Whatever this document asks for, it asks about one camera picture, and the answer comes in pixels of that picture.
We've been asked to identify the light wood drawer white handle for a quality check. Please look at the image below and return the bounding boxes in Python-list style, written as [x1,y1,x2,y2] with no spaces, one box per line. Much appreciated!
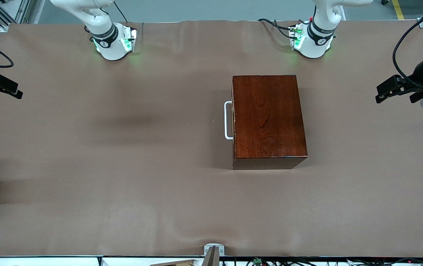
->
[224,100,236,141]

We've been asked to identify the tangled black cable bundle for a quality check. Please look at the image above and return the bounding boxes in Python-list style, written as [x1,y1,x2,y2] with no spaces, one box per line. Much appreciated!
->
[222,258,423,266]

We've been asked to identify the brown table cover sheet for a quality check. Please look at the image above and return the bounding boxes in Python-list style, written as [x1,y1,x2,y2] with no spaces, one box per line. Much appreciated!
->
[0,20,423,258]

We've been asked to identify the black left arm base cables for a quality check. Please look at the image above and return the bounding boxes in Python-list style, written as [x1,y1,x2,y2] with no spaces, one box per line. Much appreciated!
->
[257,18,297,39]

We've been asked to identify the light wooden board piece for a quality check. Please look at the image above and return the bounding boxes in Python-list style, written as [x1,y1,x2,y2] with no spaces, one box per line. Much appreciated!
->
[149,259,197,266]

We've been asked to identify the dark brown wooden cabinet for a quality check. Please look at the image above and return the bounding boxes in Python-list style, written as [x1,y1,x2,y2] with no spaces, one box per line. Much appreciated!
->
[232,75,308,170]

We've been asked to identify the black right arm base cable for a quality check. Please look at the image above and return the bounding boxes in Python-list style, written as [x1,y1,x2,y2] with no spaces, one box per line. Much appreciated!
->
[113,0,129,23]

